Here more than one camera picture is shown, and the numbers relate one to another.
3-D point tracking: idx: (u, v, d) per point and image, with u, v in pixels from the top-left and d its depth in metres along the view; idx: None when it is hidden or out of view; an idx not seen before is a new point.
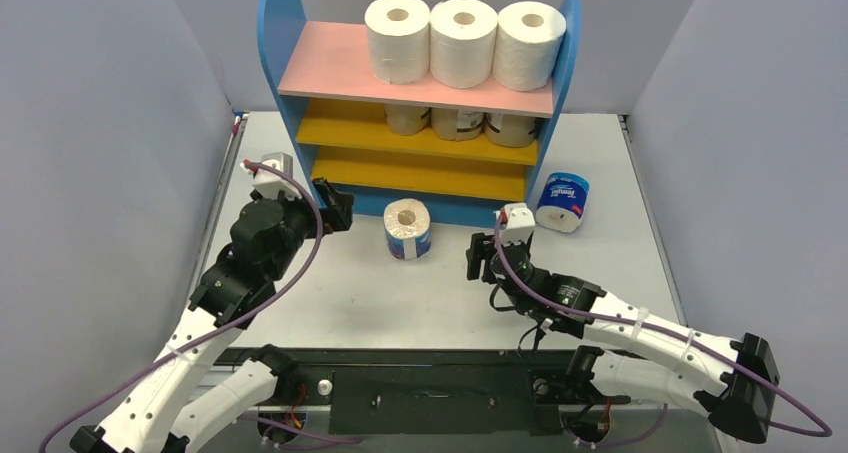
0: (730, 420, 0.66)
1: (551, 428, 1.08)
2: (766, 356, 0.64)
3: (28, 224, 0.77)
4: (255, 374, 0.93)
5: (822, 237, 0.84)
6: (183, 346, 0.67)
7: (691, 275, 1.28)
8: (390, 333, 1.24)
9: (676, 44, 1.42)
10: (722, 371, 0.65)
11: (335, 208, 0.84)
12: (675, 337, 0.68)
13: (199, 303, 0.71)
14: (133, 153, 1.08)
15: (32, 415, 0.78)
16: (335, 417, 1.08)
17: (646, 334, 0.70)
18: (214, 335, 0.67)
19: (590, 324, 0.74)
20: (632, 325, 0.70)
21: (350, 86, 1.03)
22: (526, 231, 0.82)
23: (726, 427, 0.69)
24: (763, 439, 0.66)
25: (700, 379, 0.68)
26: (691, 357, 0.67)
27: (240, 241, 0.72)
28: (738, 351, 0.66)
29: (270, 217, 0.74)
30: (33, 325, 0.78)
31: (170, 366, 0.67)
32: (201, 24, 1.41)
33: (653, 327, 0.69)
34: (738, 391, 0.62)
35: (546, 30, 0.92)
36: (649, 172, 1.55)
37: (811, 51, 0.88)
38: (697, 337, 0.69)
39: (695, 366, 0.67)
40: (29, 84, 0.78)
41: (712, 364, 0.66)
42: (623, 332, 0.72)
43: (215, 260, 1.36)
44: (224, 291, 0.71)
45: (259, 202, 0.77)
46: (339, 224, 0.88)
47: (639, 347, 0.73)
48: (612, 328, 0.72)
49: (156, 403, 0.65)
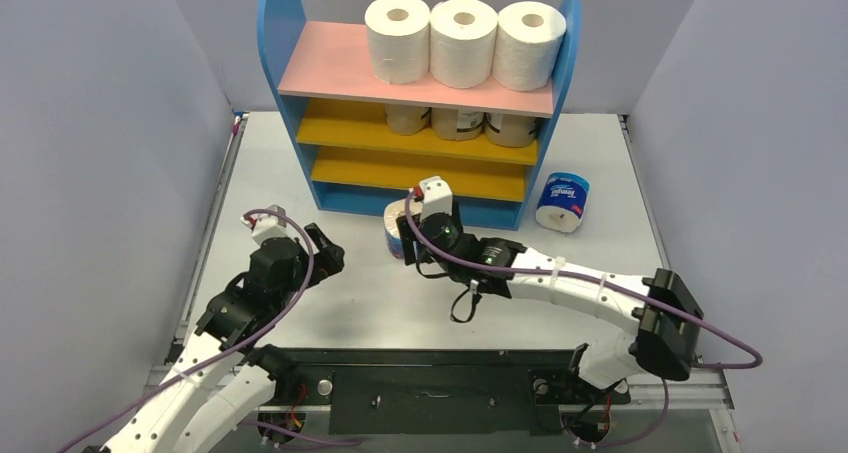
0: (649, 359, 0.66)
1: (551, 428, 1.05)
2: (676, 288, 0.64)
3: (28, 223, 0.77)
4: (252, 381, 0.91)
5: (821, 237, 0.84)
6: (189, 369, 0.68)
7: (691, 276, 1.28)
8: (389, 334, 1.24)
9: (675, 44, 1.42)
10: (633, 308, 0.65)
11: (326, 251, 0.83)
12: (588, 280, 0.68)
13: (206, 328, 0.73)
14: (133, 154, 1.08)
15: (34, 414, 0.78)
16: (335, 417, 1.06)
17: (562, 282, 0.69)
18: (219, 358, 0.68)
19: (512, 278, 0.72)
20: (549, 275, 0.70)
21: (350, 86, 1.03)
22: (446, 203, 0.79)
23: (652, 370, 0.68)
24: (686, 376, 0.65)
25: (620, 321, 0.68)
26: (605, 298, 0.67)
27: (256, 269, 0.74)
28: (649, 285, 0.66)
29: (288, 250, 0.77)
30: (33, 324, 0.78)
31: (176, 387, 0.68)
32: (201, 24, 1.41)
33: (568, 274, 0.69)
34: (645, 323, 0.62)
35: (546, 31, 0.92)
36: (648, 172, 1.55)
37: (811, 51, 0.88)
38: (611, 278, 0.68)
39: (609, 307, 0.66)
40: (30, 85, 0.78)
41: (624, 303, 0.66)
42: (541, 282, 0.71)
43: (214, 260, 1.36)
44: (229, 318, 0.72)
45: (279, 238, 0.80)
46: (336, 267, 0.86)
47: (560, 298, 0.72)
48: (532, 280, 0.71)
49: (161, 425, 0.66)
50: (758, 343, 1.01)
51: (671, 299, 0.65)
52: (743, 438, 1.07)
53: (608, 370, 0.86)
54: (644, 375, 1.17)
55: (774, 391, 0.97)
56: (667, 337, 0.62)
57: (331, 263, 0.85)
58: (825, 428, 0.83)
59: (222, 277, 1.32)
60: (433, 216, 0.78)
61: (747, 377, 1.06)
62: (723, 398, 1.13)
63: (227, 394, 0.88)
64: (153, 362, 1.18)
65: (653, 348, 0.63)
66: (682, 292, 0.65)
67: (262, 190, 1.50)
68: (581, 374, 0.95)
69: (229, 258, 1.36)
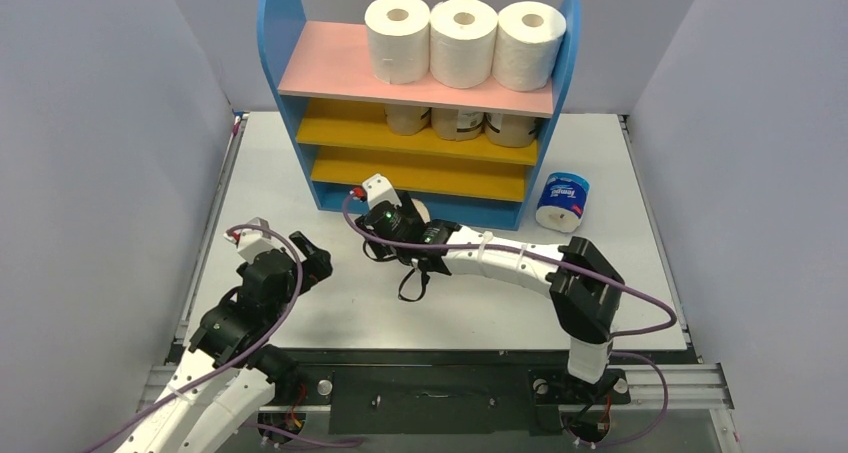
0: (570, 322, 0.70)
1: (551, 428, 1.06)
2: (588, 254, 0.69)
3: (28, 222, 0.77)
4: (251, 386, 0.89)
5: (822, 237, 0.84)
6: (183, 387, 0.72)
7: (691, 276, 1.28)
8: (390, 334, 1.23)
9: (675, 44, 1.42)
10: (547, 272, 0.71)
11: (313, 257, 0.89)
12: (509, 251, 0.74)
13: (200, 343, 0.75)
14: (132, 153, 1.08)
15: (33, 417, 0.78)
16: (334, 418, 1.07)
17: (489, 254, 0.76)
18: (213, 375, 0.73)
19: (445, 254, 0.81)
20: (476, 248, 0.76)
21: (350, 87, 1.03)
22: (389, 195, 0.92)
23: (576, 334, 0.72)
24: (604, 338, 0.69)
25: (542, 288, 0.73)
26: (524, 266, 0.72)
27: (248, 285, 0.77)
28: (564, 252, 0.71)
29: (280, 264, 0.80)
30: (32, 323, 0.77)
31: (172, 404, 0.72)
32: (201, 24, 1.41)
33: (493, 245, 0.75)
34: (554, 284, 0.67)
35: (546, 31, 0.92)
36: (648, 172, 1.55)
37: (810, 52, 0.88)
38: (533, 248, 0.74)
39: (528, 273, 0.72)
40: (30, 84, 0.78)
41: (540, 268, 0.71)
42: (470, 256, 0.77)
43: (214, 260, 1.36)
44: (223, 333, 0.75)
45: (271, 252, 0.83)
46: (324, 272, 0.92)
47: (489, 270, 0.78)
48: (462, 254, 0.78)
49: (156, 441, 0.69)
50: (760, 343, 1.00)
51: (585, 263, 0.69)
52: (743, 438, 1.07)
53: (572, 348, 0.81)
54: (644, 375, 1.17)
55: (774, 391, 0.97)
56: (577, 298, 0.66)
57: (319, 268, 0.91)
58: (825, 428, 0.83)
59: (222, 277, 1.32)
60: (376, 205, 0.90)
61: (747, 378, 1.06)
62: (723, 398, 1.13)
63: (226, 400, 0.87)
64: (154, 362, 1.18)
65: (566, 309, 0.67)
66: (597, 258, 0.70)
67: (262, 190, 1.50)
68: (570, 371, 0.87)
69: (228, 259, 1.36)
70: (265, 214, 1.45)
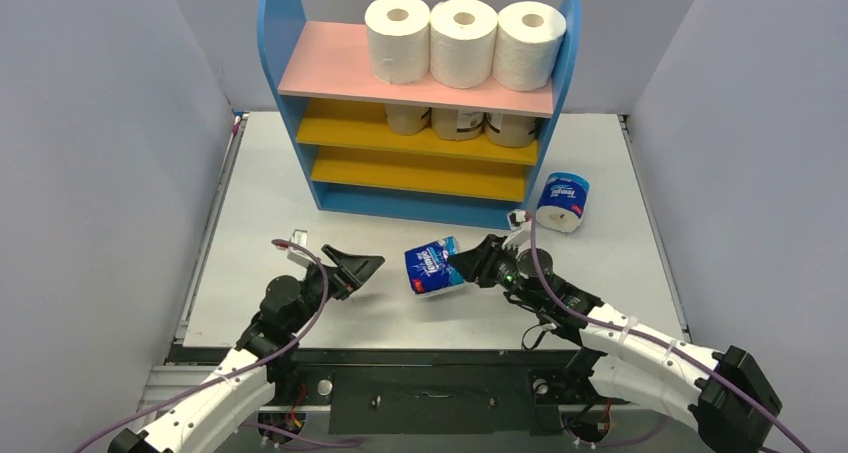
0: (716, 433, 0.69)
1: (551, 428, 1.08)
2: (745, 368, 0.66)
3: (27, 221, 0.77)
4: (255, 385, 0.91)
5: (823, 236, 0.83)
6: (230, 373, 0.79)
7: (691, 275, 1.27)
8: (390, 332, 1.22)
9: (676, 43, 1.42)
10: (697, 377, 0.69)
11: (343, 271, 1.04)
12: (657, 343, 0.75)
13: (245, 346, 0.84)
14: (133, 153, 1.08)
15: (34, 415, 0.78)
16: (336, 417, 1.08)
17: (631, 340, 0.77)
18: (256, 366, 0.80)
19: (584, 327, 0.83)
20: (620, 331, 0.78)
21: (349, 86, 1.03)
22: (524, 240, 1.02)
23: (719, 444, 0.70)
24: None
25: (683, 388, 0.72)
26: (671, 362, 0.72)
27: (266, 316, 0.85)
28: (718, 360, 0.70)
29: (290, 293, 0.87)
30: (31, 321, 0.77)
31: (215, 387, 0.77)
32: (201, 24, 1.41)
33: (640, 334, 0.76)
34: (707, 393, 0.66)
35: (546, 31, 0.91)
36: (648, 171, 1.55)
37: (811, 52, 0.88)
38: (681, 347, 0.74)
39: (674, 371, 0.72)
40: (30, 84, 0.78)
41: (688, 369, 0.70)
42: (611, 337, 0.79)
43: (213, 260, 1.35)
44: (262, 343, 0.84)
45: (281, 278, 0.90)
46: (358, 284, 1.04)
47: (627, 354, 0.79)
48: (602, 333, 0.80)
49: (198, 415, 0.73)
50: (757, 343, 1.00)
51: (740, 378, 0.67)
52: None
53: (631, 394, 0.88)
54: None
55: None
56: (729, 413, 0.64)
57: (353, 279, 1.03)
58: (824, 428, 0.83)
59: (221, 276, 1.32)
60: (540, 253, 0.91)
61: None
62: None
63: None
64: (154, 362, 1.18)
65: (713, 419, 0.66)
66: (755, 375, 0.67)
67: (262, 190, 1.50)
68: (592, 380, 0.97)
69: (228, 259, 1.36)
70: (266, 214, 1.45)
